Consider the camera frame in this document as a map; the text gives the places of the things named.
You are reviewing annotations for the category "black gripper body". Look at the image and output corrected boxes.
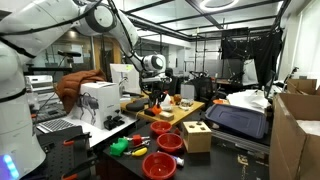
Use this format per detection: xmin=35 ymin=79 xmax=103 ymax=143
xmin=145 ymin=87 xmax=168 ymax=103

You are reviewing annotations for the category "orange ball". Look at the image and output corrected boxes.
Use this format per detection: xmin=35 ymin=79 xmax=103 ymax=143
xmin=151 ymin=105 xmax=163 ymax=116

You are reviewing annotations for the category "small ruffled red bowl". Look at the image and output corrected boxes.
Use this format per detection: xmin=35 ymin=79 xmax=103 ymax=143
xmin=149 ymin=120 xmax=173 ymax=136

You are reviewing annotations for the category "medium red bowl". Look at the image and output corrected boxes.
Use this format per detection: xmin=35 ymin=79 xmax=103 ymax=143
xmin=156 ymin=132 xmax=184 ymax=154

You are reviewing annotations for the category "large red bowl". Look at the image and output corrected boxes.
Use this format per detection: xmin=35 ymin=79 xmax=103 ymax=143
xmin=141 ymin=151 xmax=178 ymax=180

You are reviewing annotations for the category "white stuffed chicken toy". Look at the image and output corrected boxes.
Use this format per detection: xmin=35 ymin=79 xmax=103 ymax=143
xmin=159 ymin=91 xmax=174 ymax=113

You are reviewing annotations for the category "black device with red panel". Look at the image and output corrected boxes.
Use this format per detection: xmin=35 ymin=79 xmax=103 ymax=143
xmin=143 ymin=108 xmax=156 ymax=117

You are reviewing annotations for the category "flat small cardboard box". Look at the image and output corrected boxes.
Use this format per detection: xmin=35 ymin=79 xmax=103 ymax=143
xmin=159 ymin=111 xmax=175 ymax=122

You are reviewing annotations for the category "black oval pouch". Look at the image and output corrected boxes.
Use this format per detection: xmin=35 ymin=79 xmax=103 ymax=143
xmin=125 ymin=99 xmax=146 ymax=113

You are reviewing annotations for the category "light wooden desk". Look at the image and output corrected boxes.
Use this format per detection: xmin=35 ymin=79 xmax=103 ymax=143
xmin=120 ymin=96 xmax=206 ymax=127

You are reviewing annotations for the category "clear plastic container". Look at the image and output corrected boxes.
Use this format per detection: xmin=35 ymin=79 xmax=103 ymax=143
xmin=179 ymin=98 xmax=194 ymax=111

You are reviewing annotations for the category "white monitor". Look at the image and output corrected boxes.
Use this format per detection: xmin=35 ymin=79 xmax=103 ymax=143
xmin=109 ymin=63 xmax=142 ymax=96

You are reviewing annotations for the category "red cube block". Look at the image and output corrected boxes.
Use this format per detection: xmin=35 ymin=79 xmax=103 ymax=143
xmin=132 ymin=134 xmax=143 ymax=147

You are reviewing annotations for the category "black mesh office chair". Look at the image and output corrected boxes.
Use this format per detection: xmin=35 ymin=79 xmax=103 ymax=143
xmin=189 ymin=71 xmax=218 ymax=101

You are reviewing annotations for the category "black controller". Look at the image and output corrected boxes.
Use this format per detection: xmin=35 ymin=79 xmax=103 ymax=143
xmin=103 ymin=114 xmax=126 ymax=131

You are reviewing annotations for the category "yellow toy banana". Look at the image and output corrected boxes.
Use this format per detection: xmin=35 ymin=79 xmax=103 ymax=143
xmin=130 ymin=146 xmax=149 ymax=158

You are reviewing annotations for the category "wooden shape sorter box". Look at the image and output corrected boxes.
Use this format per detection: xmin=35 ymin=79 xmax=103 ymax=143
xmin=181 ymin=120 xmax=213 ymax=154

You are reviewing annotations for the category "white box with robot dog print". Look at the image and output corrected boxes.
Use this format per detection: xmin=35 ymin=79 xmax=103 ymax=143
xmin=71 ymin=81 xmax=122 ymax=130

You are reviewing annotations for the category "green plastic toy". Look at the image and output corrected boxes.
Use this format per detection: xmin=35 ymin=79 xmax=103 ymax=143
xmin=109 ymin=137 xmax=130 ymax=158

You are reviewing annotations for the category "white blue toothpaste tube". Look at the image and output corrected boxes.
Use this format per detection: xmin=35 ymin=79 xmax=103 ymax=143
xmin=156 ymin=150 xmax=185 ymax=167

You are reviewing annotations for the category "white table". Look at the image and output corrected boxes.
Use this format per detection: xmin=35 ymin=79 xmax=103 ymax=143
xmin=34 ymin=111 xmax=138 ymax=148

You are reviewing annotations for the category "blue plastic bin lid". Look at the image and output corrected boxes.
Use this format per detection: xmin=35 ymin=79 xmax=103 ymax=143
xmin=204 ymin=103 xmax=269 ymax=140

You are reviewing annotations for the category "brown jacket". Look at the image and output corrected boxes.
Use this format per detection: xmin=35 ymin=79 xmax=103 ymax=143
xmin=54 ymin=69 xmax=108 ymax=114

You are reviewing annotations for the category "white paper pile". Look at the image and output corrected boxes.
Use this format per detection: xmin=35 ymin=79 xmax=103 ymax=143
xmin=226 ymin=89 xmax=272 ymax=114

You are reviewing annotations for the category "silver laptop keyboard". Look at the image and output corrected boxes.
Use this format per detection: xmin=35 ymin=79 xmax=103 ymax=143
xmin=36 ymin=118 xmax=76 ymax=134

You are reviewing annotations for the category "black pegboard stand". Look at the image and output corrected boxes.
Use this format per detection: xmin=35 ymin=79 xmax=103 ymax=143
xmin=35 ymin=125 xmax=101 ymax=180

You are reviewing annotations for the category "black backdrop curtain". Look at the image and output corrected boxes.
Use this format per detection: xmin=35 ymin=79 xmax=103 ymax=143
xmin=220 ymin=28 xmax=284 ymax=89

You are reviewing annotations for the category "large cardboard box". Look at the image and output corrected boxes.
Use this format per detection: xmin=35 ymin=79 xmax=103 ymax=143
xmin=268 ymin=92 xmax=320 ymax=180

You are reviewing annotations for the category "ring ceiling light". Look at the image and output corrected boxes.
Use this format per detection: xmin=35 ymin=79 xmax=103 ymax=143
xmin=199 ymin=0 xmax=240 ymax=13

